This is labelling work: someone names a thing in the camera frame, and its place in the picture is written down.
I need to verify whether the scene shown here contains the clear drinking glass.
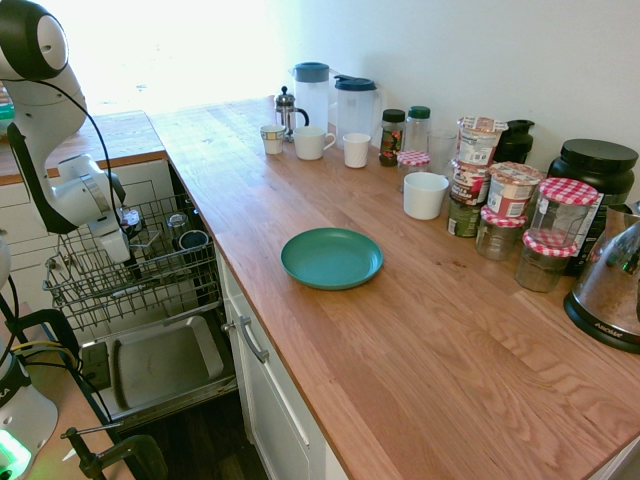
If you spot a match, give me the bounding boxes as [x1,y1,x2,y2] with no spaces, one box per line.
[427,129,459,176]

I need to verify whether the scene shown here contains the wire dishwasher rack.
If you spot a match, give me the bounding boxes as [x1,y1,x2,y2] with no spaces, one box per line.
[42,193,224,334]

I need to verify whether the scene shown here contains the black C clamp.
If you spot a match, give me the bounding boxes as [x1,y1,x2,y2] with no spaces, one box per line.
[0,294,81,371]

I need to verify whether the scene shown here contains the black protein powder tub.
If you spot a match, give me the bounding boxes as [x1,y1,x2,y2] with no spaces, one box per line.
[547,138,640,276]

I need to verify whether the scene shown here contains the spice jar green lid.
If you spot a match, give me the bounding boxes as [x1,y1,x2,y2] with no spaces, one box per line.
[405,105,432,154]

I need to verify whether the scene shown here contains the white drawer front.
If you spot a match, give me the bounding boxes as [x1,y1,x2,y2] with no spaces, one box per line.
[0,160,174,261]

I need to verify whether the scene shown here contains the short pitcher blue lid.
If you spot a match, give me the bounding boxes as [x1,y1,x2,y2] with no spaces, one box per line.
[333,74,384,144]

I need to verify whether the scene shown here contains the dark blue cup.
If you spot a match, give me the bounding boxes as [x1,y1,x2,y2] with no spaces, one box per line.
[178,229,209,252]

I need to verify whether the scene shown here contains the glass french press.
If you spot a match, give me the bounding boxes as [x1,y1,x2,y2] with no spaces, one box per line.
[273,85,310,144]

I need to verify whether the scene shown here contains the small jar checkered lid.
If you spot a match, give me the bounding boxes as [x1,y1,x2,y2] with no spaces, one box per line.
[396,150,431,194]

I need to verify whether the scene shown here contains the spice jar black lid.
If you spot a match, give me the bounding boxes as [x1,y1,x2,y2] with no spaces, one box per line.
[378,108,406,167]

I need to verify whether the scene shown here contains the red brown ice cream tub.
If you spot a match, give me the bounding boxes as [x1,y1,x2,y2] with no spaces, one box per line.
[450,159,491,206]

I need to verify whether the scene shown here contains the teal plastic plate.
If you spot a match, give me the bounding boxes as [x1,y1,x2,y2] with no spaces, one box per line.
[280,227,385,291]

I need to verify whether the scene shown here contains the patterned paper cup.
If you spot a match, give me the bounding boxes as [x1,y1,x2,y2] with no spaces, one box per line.
[259,124,287,155]

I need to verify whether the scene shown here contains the black screw clamp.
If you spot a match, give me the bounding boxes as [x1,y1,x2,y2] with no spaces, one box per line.
[60,422,169,480]

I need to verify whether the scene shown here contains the white ribbed cup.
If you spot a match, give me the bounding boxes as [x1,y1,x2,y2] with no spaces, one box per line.
[342,132,372,169]

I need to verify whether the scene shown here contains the glass jar checkered lid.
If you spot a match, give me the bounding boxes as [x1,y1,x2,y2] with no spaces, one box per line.
[474,204,529,262]
[514,230,579,294]

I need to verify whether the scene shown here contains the food container green lid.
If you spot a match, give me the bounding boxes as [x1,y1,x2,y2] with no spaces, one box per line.
[0,99,16,142]

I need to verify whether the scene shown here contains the yellow cables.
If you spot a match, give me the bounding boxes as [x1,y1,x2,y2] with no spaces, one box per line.
[9,340,81,371]

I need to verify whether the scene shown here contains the open grey dishwasher door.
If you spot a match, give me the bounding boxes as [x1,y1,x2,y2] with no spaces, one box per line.
[79,314,239,431]

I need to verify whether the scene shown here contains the green ice cream tub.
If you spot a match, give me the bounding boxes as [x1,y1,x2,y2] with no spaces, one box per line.
[446,194,484,238]

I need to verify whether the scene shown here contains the large jar checkered lid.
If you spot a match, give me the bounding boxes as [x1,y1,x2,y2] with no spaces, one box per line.
[528,177,600,249]

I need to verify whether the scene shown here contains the stainless steel electric kettle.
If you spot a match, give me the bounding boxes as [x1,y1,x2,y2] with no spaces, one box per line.
[563,200,640,355]

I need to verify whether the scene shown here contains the black shaker bottle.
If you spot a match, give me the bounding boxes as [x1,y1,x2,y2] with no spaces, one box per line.
[492,118,536,165]

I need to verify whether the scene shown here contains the metal cabinet door handle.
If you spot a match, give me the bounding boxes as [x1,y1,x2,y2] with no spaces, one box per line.
[222,315,270,364]

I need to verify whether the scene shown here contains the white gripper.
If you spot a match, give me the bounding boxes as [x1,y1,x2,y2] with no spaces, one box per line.
[88,219,144,280]

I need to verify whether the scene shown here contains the white mug with handle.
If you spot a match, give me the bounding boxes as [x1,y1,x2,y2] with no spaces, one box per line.
[292,126,337,161]

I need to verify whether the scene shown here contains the white ice cream tub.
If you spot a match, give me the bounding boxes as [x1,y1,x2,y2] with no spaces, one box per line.
[457,116,510,167]

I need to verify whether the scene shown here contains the white cabinet door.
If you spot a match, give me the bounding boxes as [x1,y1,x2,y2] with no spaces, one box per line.
[219,254,326,480]

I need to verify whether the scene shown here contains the wide white mug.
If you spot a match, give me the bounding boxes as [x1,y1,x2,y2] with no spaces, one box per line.
[402,172,450,220]

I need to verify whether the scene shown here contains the tall pitcher blue lid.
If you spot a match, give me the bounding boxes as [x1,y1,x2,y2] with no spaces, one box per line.
[292,61,331,136]

